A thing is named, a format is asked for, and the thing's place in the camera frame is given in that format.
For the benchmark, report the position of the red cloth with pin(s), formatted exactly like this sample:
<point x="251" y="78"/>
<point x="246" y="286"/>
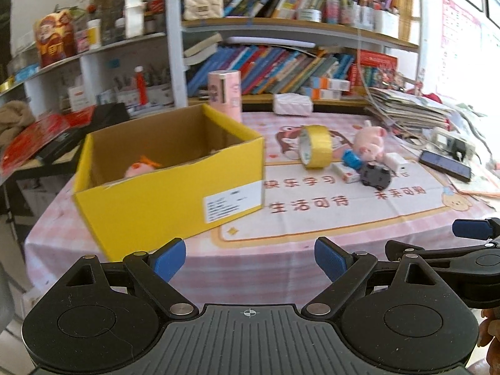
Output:
<point x="431" y="97"/>

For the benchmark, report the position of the yellow bamboo scroll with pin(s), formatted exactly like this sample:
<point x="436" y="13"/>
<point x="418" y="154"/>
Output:
<point x="402" y="13"/>

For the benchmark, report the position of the orange white small box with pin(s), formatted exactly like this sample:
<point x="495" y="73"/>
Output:
<point x="326" y="94"/>
<point x="332" y="83"/>

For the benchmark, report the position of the black toy car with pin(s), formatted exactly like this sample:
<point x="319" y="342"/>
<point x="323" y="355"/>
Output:
<point x="375" y="175"/>

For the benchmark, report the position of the white power strip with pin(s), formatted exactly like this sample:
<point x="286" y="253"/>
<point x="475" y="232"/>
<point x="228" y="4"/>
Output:
<point x="443" y="137"/>

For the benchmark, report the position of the black flat case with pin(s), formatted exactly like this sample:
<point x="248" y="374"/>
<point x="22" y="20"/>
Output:
<point x="105" y="115"/>

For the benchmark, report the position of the pink cylindrical humidifier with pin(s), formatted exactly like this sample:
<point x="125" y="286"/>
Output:
<point x="230" y="93"/>

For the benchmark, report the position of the pink wall chart poster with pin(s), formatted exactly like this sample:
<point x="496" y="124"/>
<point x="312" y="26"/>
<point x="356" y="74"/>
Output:
<point x="461" y="47"/>

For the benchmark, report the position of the red flat box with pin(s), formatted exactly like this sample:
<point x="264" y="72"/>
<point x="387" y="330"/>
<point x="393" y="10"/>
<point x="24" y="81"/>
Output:
<point x="378" y="59"/>

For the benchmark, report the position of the spray can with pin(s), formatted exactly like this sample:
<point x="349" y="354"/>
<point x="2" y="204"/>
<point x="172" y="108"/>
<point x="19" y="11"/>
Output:
<point x="332" y="6"/>

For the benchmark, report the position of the row of colourful books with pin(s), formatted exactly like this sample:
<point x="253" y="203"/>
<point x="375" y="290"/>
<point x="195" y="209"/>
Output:
<point x="254" y="70"/>

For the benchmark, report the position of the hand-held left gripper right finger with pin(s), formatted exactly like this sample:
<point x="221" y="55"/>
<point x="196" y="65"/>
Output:
<point x="330" y="258"/>

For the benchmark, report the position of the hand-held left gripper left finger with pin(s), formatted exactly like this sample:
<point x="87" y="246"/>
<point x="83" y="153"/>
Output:
<point x="170" y="257"/>

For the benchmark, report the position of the white carton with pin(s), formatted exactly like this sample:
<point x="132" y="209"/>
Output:
<point x="80" y="98"/>

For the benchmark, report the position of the loose paper sheets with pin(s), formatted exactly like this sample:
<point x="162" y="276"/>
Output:
<point x="482" y="187"/>

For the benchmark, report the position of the yellow cardboard box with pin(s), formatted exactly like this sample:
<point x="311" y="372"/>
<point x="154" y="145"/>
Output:
<point x="156" y="211"/>

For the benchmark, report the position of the pink pig plush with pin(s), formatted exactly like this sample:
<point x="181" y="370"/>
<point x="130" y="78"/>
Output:
<point x="369" y="142"/>

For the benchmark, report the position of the white charger cube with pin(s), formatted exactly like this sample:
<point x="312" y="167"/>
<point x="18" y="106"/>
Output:
<point x="395" y="163"/>

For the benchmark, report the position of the yellow tape roll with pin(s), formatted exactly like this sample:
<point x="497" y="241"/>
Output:
<point x="322" y="140"/>

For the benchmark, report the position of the stack of books and papers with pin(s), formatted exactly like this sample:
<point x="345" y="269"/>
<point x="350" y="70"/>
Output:
<point x="410" y="107"/>

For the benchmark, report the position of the white quilted pouch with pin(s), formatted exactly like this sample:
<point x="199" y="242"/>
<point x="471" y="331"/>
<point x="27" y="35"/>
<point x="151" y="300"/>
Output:
<point x="293" y="104"/>

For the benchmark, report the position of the person's right hand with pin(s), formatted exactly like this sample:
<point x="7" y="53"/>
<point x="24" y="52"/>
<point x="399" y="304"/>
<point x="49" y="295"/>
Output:
<point x="491" y="332"/>

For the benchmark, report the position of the brown cloth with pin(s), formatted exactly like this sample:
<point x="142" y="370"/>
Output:
<point x="15" y="121"/>

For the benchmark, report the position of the white cup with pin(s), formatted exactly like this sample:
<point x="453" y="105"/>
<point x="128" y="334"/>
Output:
<point x="94" y="34"/>

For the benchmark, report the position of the red envelopes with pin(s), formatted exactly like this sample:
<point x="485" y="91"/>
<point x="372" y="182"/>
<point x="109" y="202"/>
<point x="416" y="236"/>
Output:
<point x="39" y="134"/>

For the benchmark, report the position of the red figure gift box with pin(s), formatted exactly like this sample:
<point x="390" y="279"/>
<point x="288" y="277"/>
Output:
<point x="54" y="43"/>

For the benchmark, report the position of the white bookshelf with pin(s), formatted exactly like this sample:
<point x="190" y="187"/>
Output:
<point x="174" y="47"/>

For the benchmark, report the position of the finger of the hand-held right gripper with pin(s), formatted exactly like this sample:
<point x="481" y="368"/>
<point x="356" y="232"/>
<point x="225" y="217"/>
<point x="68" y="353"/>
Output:
<point x="406" y="249"/>
<point x="470" y="227"/>

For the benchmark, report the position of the cream quilted handbag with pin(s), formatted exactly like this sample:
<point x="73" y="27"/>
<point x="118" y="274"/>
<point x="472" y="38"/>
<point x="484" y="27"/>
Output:
<point x="203" y="6"/>

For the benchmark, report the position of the black smartphone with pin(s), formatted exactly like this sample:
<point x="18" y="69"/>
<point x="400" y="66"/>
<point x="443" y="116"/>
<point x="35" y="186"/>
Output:
<point x="445" y="165"/>

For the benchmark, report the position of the black charger plug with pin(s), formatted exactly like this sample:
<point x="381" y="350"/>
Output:
<point x="462" y="149"/>

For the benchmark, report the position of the pink orange plush toy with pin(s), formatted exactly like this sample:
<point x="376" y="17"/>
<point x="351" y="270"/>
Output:
<point x="138" y="168"/>

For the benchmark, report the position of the blue wrapper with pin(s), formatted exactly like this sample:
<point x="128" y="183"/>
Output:
<point x="352" y="159"/>

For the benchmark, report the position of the white storage container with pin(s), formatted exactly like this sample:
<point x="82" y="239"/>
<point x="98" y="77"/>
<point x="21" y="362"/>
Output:
<point x="386" y="23"/>

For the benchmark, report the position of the flat lying books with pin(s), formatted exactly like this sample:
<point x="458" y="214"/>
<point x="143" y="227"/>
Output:
<point x="201" y="49"/>

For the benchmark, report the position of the cartoon printed desk mat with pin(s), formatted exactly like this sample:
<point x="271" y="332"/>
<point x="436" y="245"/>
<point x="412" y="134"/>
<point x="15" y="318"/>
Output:
<point x="312" y="211"/>

